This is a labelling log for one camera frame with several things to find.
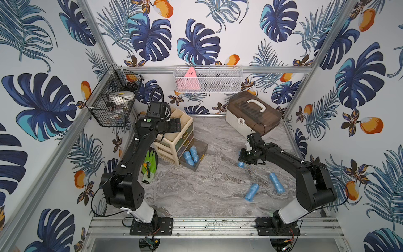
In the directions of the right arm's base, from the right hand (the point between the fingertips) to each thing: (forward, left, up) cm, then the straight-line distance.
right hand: (240, 158), depth 92 cm
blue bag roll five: (-13, -19, -3) cm, 23 cm away
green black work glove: (-3, +54, -4) cm, 54 cm away
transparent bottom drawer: (+9, +23, -4) cm, 25 cm away
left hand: (+8, +38, +22) cm, 44 cm away
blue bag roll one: (+1, +31, -1) cm, 31 cm away
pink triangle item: (+32, +30, +31) cm, 53 cm away
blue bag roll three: (+5, +28, -1) cm, 28 cm away
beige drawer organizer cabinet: (-3, +39, +16) cm, 42 cm away
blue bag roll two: (-18, -4, -4) cm, 19 cm away
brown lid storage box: (+28, -7, +10) cm, 30 cm away
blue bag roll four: (-5, 0, +2) cm, 5 cm away
